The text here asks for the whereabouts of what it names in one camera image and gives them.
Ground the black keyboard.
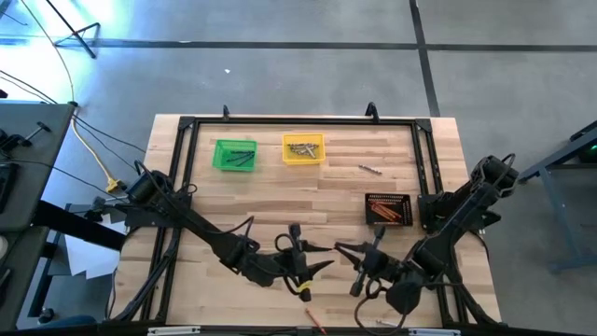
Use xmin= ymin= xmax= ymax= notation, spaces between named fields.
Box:
xmin=0 ymin=161 xmax=20 ymax=214

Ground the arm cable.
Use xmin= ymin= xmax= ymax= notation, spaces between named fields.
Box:
xmin=353 ymin=277 xmax=412 ymax=336
xmin=204 ymin=215 xmax=310 ymax=297

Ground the yellow power cable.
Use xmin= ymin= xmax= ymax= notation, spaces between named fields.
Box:
xmin=18 ymin=0 xmax=123 ymax=193

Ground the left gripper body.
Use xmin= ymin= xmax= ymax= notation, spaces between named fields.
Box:
xmin=253 ymin=222 xmax=313 ymax=303

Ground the white paper sheet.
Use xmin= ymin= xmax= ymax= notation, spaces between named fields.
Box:
xmin=63 ymin=218 xmax=128 ymax=281

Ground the black bar clamp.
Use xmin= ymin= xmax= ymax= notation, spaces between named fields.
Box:
xmin=0 ymin=120 xmax=53 ymax=153

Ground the green plastic basket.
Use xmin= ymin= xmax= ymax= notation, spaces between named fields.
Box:
xmin=211 ymin=138 xmax=259 ymax=173

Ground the dark grey desk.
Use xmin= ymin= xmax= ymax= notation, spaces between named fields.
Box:
xmin=0 ymin=101 xmax=76 ymax=330

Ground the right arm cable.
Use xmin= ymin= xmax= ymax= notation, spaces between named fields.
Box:
xmin=353 ymin=277 xmax=412 ymax=336

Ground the black computer green light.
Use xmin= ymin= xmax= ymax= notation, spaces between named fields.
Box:
xmin=576 ymin=133 xmax=597 ymax=164

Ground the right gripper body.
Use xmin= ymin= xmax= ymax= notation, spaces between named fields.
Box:
xmin=349 ymin=225 xmax=403 ymax=299

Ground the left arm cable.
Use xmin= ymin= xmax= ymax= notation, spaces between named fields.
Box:
xmin=204 ymin=215 xmax=310 ymax=297

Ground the black plastic basket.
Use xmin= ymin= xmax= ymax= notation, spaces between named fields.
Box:
xmin=364 ymin=192 xmax=414 ymax=228

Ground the black desk beam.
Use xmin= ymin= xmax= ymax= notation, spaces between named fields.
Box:
xmin=31 ymin=199 xmax=128 ymax=252

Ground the yellow plastic basket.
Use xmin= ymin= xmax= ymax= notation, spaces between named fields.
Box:
xmin=282 ymin=132 xmax=326 ymax=166

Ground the blue grey metal table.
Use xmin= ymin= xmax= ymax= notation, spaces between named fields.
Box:
xmin=512 ymin=119 xmax=597 ymax=273

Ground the black light stand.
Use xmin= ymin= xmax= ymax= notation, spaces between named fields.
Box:
xmin=44 ymin=0 xmax=103 ymax=61

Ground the black aluminium table frame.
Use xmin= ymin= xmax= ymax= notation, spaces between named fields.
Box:
xmin=107 ymin=114 xmax=504 ymax=328

